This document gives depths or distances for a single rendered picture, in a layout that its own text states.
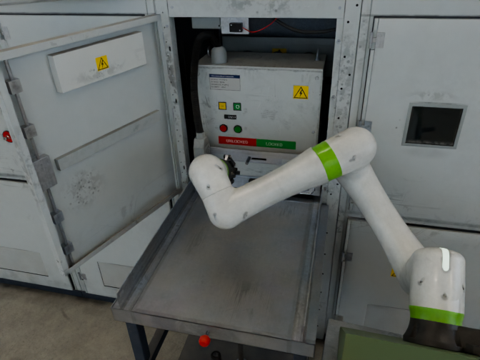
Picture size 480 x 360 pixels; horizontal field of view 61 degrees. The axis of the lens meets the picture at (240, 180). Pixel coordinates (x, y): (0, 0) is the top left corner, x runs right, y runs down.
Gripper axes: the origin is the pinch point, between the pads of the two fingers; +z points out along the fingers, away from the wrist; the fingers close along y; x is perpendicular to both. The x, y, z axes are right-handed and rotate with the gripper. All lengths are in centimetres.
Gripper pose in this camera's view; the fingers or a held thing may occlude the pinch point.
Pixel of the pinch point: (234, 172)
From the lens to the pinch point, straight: 155.8
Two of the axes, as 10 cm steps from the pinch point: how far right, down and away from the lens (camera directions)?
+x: 9.7, 0.9, -2.2
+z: 2.2, -0.2, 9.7
